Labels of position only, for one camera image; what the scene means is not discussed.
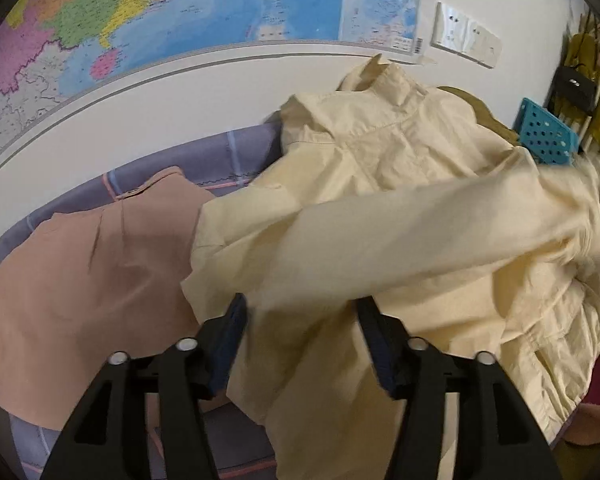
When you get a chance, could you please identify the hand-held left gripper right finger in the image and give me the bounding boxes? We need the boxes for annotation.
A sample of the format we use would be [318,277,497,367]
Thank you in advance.
[356,297,563,480]

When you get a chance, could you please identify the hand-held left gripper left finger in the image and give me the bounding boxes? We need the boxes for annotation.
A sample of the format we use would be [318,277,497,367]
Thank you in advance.
[40,292,248,480]

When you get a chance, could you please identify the cream shirt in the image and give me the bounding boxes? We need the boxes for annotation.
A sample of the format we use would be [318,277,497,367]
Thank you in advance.
[180,52,600,480]

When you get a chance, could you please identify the pink garment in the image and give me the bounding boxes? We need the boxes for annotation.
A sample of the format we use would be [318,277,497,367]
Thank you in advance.
[0,166,231,433]

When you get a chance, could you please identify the purple plaid bed sheet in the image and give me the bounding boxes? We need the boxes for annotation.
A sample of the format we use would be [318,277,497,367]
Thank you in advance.
[0,120,286,480]

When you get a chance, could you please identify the olive green jacket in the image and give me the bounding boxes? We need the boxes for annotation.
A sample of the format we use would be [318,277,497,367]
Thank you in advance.
[437,85,523,148]

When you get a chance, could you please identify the teal perforated plastic basket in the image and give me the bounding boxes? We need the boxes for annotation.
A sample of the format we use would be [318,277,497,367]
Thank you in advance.
[517,97,581,166]

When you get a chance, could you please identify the black bag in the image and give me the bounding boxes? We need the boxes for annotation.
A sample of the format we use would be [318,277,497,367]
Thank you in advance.
[550,65,600,113]

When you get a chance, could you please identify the yellow hanging garments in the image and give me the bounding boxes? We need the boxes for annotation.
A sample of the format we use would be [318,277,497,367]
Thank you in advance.
[562,30,600,156]

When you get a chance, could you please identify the grey wall trim strip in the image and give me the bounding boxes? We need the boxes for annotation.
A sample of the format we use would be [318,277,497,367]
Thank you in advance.
[0,42,436,188]

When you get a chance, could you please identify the white wall switch panel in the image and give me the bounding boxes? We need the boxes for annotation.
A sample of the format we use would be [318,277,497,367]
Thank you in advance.
[430,1,502,68]

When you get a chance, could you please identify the colourful wall map poster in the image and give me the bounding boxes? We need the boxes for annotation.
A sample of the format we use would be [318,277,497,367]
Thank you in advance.
[0,0,426,171]

